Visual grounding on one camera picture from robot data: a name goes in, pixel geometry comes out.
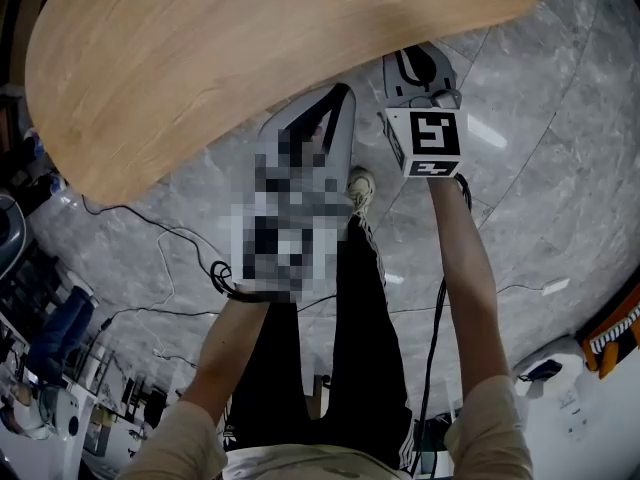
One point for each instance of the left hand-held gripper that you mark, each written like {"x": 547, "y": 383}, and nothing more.
{"x": 285, "y": 238}

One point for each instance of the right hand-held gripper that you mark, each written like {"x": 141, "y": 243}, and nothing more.
{"x": 435, "y": 138}

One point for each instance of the person's left forearm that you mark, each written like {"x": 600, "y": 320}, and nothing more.
{"x": 225, "y": 353}

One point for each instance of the person's right forearm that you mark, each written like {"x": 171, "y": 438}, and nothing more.
{"x": 470, "y": 288}

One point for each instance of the wooden coffee table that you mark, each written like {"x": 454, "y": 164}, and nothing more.
{"x": 200, "y": 53}

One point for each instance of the person's white sneaker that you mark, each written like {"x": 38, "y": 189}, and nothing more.
{"x": 361, "y": 188}

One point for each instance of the person's black trousers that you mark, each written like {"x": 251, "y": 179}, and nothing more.
{"x": 360, "y": 343}

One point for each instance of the white power adapter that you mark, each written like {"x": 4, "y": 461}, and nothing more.
{"x": 556, "y": 286}

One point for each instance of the person's white t-shirt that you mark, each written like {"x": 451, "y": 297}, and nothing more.
{"x": 490, "y": 433}

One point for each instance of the white box appliance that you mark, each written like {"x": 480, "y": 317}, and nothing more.
{"x": 585, "y": 418}

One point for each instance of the white round robot head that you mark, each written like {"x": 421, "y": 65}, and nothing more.
{"x": 50, "y": 413}

